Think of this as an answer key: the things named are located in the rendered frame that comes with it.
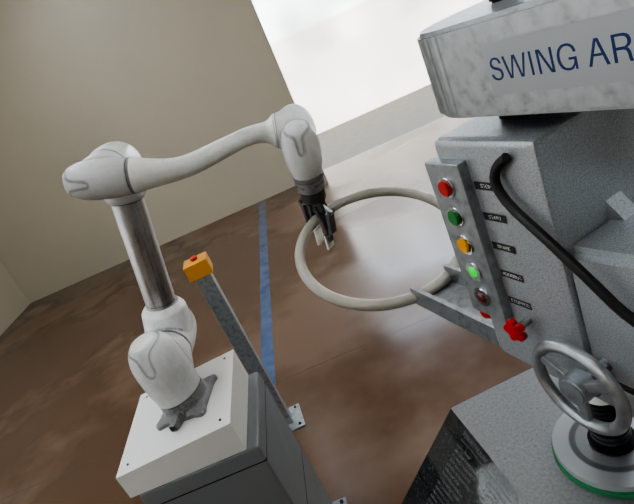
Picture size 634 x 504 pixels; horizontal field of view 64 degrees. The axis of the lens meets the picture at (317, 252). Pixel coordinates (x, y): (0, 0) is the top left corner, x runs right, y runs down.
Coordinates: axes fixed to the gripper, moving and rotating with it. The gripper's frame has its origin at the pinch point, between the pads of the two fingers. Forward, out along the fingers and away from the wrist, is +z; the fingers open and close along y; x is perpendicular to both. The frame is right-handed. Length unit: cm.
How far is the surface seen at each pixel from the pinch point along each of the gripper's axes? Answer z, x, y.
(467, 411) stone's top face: 11, -21, 64
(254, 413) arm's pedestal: 38, -49, 3
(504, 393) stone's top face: 10, -13, 69
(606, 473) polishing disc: -8, -27, 94
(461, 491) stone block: 15, -37, 72
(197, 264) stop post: 47, -11, -82
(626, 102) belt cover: -80, -28, 84
